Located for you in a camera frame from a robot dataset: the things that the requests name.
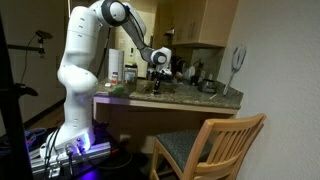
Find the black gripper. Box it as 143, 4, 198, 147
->
152, 67, 174, 94

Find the clear jar purple lid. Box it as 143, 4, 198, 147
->
124, 64, 139, 84

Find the orange pill bottle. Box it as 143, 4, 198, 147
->
111, 71, 119, 86

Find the white paper towel roll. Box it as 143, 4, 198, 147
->
108, 48, 125, 83

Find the dark cooking pot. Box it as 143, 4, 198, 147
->
197, 78, 218, 94

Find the wooden chair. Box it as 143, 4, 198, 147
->
149, 113, 268, 180

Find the black tripod pole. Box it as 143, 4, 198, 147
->
0, 13, 39, 180

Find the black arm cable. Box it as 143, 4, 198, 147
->
96, 28, 113, 78

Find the wooden wall cabinet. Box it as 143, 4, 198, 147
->
171, 0, 240, 48

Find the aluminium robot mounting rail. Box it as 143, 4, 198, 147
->
29, 141, 113, 178

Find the black camera on stand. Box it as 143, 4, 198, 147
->
7, 29, 54, 58

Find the blue cable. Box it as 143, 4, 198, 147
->
23, 128, 48, 145

